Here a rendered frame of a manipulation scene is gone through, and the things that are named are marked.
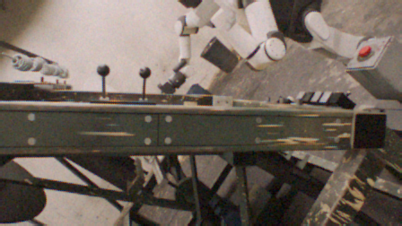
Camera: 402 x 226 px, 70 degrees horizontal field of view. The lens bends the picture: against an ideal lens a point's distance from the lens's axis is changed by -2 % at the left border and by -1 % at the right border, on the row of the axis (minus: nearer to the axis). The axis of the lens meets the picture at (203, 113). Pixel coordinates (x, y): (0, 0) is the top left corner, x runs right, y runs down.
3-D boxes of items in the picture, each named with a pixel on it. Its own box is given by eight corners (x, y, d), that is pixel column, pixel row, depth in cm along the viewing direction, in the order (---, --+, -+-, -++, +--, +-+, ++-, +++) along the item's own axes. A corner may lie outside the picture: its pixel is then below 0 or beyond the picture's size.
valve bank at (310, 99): (386, 112, 116) (347, 77, 109) (368, 142, 114) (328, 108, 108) (310, 106, 164) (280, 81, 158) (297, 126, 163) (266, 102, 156)
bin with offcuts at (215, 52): (244, 54, 565) (218, 33, 548) (230, 75, 560) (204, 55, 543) (234, 56, 615) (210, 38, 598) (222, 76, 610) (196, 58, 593)
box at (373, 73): (429, 71, 87) (393, 34, 83) (410, 102, 86) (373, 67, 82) (394, 73, 99) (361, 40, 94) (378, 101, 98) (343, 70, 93)
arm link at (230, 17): (191, 9, 92) (222, 39, 95) (210, -14, 88) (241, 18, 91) (195, 6, 98) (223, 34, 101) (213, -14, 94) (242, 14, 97)
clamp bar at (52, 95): (233, 108, 171) (235, 67, 170) (8, 102, 140) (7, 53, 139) (227, 107, 181) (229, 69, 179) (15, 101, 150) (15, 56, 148)
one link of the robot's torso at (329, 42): (362, 47, 156) (291, 12, 144) (389, 41, 139) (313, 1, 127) (353, 73, 156) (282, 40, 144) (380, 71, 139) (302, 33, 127)
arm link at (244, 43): (216, 43, 100) (255, 81, 104) (231, 29, 91) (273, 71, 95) (231, 24, 104) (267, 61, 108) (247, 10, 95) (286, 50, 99)
